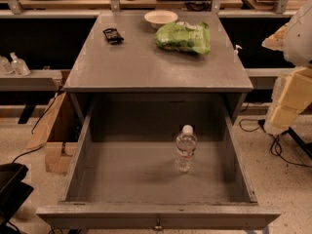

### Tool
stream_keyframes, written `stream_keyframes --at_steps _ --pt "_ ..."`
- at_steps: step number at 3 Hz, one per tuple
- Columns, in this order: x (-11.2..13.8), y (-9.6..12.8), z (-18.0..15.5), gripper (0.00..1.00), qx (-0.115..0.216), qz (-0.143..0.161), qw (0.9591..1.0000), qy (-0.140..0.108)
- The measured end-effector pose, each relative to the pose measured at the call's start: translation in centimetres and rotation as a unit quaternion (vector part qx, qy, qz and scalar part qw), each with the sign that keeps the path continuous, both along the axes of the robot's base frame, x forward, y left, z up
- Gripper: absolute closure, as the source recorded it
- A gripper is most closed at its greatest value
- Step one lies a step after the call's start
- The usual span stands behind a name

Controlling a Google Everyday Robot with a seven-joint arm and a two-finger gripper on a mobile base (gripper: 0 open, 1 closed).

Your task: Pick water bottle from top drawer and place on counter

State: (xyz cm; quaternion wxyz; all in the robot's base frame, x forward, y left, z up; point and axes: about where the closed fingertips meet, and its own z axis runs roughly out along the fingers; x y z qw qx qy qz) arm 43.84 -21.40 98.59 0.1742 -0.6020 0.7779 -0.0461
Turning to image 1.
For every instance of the black snack packet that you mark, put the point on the black snack packet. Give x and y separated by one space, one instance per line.
112 36

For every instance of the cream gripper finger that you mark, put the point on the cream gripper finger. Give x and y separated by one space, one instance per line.
292 94

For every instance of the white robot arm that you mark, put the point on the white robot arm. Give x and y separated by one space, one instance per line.
294 39

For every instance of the clear sanitizer pump bottle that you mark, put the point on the clear sanitizer pump bottle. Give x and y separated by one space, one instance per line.
19 65

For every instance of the black chair part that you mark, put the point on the black chair part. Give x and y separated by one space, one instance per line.
13 193

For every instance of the grey open top drawer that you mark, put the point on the grey open top drawer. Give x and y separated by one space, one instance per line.
123 174

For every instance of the white paper bowl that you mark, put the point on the white paper bowl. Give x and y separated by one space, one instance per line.
159 18

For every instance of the green chip bag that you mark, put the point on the green chip bag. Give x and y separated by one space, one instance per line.
184 37

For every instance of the small white pump dispenser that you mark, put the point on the small white pump dispenser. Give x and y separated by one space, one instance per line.
237 50

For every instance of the grey left shelf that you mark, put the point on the grey left shelf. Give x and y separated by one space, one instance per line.
36 81

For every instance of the clear plastic water bottle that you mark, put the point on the clear plastic water bottle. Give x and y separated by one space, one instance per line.
185 145

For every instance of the brown cardboard box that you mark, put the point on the brown cardboard box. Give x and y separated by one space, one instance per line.
54 133

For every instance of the metal drawer knob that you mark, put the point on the metal drawer knob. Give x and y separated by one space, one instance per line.
158 226

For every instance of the grey cabinet counter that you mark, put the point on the grey cabinet counter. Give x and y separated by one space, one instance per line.
138 65

